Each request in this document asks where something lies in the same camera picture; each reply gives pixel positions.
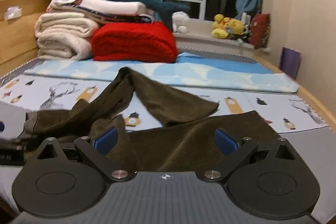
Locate white windowsill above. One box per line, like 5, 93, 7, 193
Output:
173, 31, 263, 51

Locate wooden bed frame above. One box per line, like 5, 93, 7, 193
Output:
254, 55, 336, 134

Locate deer printed bed sheet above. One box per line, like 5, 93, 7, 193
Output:
0, 74, 328, 135

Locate red plush toy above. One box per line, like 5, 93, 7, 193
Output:
248, 13, 271, 49

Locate wooden headboard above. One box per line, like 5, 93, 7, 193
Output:
0, 0, 61, 74

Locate yellow plush toy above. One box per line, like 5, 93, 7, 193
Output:
227, 18, 246, 35
211, 14, 232, 39

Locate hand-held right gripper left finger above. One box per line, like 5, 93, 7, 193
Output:
34, 126, 135, 184

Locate white plush toy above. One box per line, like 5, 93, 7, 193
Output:
172, 11, 191, 33

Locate folded red blanket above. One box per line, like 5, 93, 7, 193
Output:
91, 21, 178, 63

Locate folded dark striped blanket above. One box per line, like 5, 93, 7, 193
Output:
79, 7, 156, 25

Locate folded cream duvet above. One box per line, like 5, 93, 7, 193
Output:
35, 12, 100, 60

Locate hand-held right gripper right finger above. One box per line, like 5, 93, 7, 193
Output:
201, 128, 297, 184

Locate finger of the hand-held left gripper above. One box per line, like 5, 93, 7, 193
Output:
0, 140, 27, 152
0, 153, 26, 166

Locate light blue blanket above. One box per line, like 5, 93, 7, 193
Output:
24, 52, 300, 95

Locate folded white blanket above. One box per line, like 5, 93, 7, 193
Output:
79, 0, 146, 16

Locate clear plastic bag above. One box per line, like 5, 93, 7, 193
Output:
3, 6, 23, 20

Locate purple box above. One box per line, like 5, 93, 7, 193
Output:
279, 47, 302, 80

